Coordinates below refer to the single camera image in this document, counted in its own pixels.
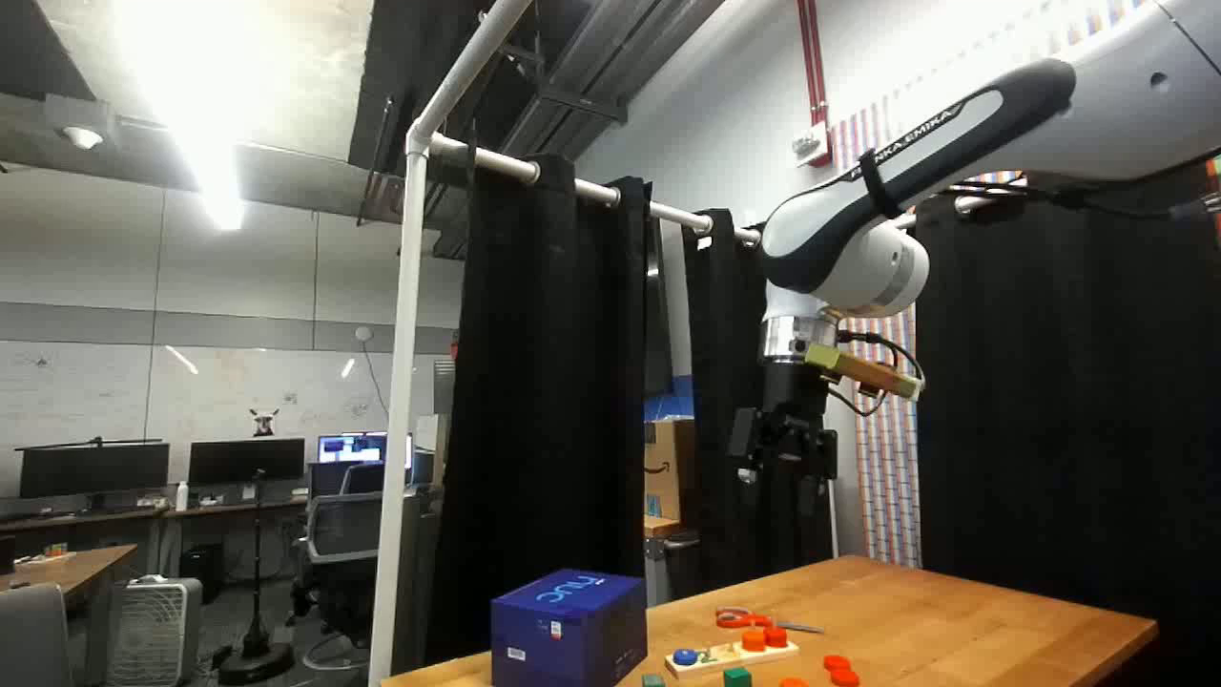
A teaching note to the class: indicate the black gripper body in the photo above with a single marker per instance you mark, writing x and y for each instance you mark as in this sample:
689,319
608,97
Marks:
790,422

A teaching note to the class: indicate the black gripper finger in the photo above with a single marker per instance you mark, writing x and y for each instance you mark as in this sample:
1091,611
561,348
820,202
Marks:
748,443
827,473

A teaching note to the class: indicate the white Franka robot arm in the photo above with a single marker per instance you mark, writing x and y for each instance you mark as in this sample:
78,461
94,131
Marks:
1119,100

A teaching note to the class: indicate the black curtain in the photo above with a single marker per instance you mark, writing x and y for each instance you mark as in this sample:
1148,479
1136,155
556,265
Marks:
1071,407
720,357
547,407

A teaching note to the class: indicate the black trash bin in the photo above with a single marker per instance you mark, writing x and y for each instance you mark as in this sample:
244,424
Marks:
671,558

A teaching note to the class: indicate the green cube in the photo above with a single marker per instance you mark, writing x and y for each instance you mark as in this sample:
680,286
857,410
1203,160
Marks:
738,679

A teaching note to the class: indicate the teal cube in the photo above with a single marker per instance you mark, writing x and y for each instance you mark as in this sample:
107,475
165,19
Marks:
654,681

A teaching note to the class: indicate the blue cardboard box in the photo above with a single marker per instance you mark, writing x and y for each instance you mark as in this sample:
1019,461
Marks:
571,629

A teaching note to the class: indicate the metal curtain rod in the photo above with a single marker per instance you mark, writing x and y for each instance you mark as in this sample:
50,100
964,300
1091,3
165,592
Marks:
510,161

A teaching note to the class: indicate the lit computer monitor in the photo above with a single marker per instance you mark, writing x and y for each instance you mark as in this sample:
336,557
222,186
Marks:
351,449

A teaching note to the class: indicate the mesh office chair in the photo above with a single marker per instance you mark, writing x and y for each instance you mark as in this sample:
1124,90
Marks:
345,527

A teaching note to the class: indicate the black computer monitor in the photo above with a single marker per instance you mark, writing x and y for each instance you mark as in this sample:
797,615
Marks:
244,461
94,469

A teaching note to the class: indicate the black floor stand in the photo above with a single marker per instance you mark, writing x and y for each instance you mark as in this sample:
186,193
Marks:
252,656

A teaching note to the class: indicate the long office desk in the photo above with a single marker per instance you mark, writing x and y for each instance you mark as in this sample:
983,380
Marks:
155,513

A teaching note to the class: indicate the fluorescent ceiling light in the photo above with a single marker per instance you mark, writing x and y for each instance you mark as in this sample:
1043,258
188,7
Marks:
193,100

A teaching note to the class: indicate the wooden desk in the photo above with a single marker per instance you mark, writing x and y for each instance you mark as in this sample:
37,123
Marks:
69,563

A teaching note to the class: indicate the grey chair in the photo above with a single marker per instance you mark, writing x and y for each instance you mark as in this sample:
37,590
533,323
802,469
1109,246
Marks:
32,637

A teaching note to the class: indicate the striped wall panel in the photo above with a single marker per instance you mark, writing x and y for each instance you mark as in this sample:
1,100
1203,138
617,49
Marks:
889,482

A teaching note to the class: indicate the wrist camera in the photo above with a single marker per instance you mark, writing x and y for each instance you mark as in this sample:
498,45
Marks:
871,371

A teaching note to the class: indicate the white pipe frame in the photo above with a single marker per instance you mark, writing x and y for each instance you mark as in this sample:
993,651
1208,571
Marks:
406,382

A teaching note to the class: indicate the red wall pipe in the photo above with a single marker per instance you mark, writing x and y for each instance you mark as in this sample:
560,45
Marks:
809,63

